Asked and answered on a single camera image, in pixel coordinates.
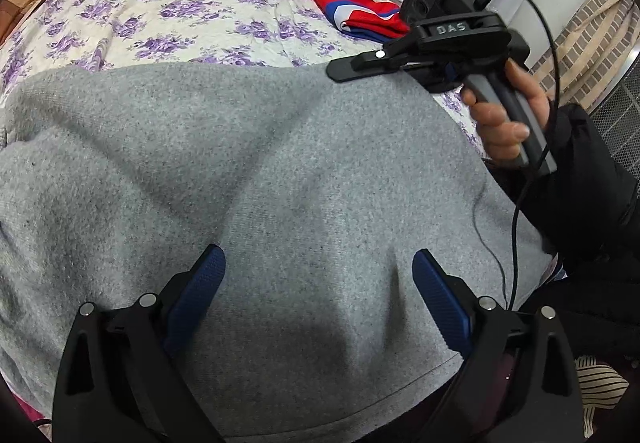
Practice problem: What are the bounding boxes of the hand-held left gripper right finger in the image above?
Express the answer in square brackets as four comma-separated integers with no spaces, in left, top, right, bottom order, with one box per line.
[411,248,586,443]

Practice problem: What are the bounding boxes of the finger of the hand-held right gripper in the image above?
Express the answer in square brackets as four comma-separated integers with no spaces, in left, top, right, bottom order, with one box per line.
[326,39,418,83]

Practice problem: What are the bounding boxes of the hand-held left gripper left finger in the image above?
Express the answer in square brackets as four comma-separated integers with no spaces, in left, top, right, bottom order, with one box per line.
[51,243,227,443]

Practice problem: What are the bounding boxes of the grey pants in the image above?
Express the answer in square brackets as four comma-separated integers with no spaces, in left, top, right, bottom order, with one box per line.
[0,60,556,443]

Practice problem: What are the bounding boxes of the person's right forearm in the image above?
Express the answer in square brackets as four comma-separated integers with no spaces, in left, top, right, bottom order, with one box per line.
[480,103,640,269]

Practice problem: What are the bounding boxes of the person's right hand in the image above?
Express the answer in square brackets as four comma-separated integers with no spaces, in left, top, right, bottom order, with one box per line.
[460,60,554,162]

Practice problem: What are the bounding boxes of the red folded garment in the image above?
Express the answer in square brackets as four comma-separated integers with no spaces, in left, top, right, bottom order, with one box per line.
[305,0,415,45]

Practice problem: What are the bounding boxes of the beige checked cloth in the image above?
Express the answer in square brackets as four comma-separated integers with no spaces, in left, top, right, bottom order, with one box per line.
[529,0,640,115]

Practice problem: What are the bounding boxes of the purple floral bed sheet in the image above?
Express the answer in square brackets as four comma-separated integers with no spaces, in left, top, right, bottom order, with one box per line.
[0,0,501,161]

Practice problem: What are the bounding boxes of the striped cloth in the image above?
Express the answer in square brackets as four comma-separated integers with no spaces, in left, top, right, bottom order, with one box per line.
[572,354,632,425]

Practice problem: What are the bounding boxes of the grey mesh panel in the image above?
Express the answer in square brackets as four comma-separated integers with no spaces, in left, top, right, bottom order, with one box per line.
[589,67,640,176]

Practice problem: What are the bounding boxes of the black cable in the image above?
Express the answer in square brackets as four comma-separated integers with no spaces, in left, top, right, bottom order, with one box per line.
[470,0,563,311]

